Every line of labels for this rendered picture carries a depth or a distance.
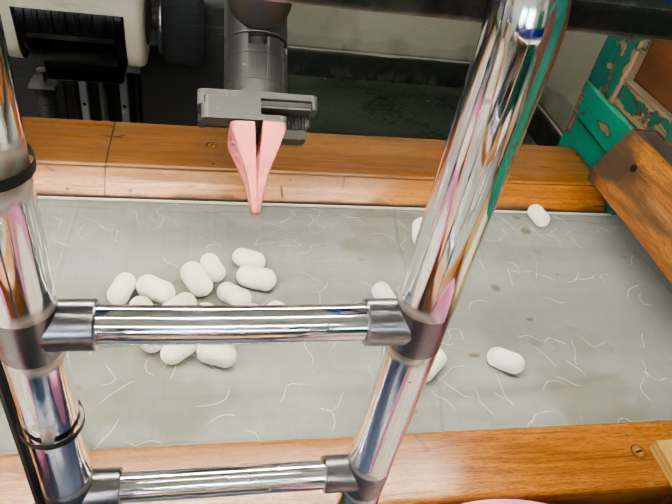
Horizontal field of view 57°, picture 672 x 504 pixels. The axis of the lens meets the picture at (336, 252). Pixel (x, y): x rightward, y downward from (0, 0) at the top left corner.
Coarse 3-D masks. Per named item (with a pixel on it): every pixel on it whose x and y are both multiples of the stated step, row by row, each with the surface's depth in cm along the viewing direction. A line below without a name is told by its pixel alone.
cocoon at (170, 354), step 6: (162, 348) 48; (168, 348) 48; (174, 348) 48; (180, 348) 48; (186, 348) 48; (192, 348) 49; (162, 354) 48; (168, 354) 47; (174, 354) 48; (180, 354) 48; (186, 354) 48; (162, 360) 48; (168, 360) 48; (174, 360) 48; (180, 360) 48
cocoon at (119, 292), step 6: (120, 276) 52; (126, 276) 53; (132, 276) 53; (114, 282) 52; (120, 282) 52; (126, 282) 52; (132, 282) 53; (114, 288) 51; (120, 288) 51; (126, 288) 52; (132, 288) 53; (108, 294) 51; (114, 294) 51; (120, 294) 51; (126, 294) 52; (108, 300) 52; (114, 300) 51; (120, 300) 51; (126, 300) 52
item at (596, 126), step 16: (592, 96) 79; (576, 112) 83; (592, 112) 79; (608, 112) 76; (576, 128) 83; (592, 128) 79; (608, 128) 76; (624, 128) 73; (560, 144) 86; (576, 144) 83; (592, 144) 79; (608, 144) 76; (592, 160) 79; (608, 208) 76; (624, 224) 74; (656, 272) 68
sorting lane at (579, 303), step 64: (64, 256) 56; (128, 256) 57; (192, 256) 58; (320, 256) 61; (384, 256) 63; (512, 256) 66; (576, 256) 68; (640, 256) 70; (512, 320) 58; (576, 320) 60; (640, 320) 61; (128, 384) 47; (192, 384) 48; (256, 384) 48; (320, 384) 49; (448, 384) 51; (512, 384) 52; (576, 384) 54; (640, 384) 55; (0, 448) 41
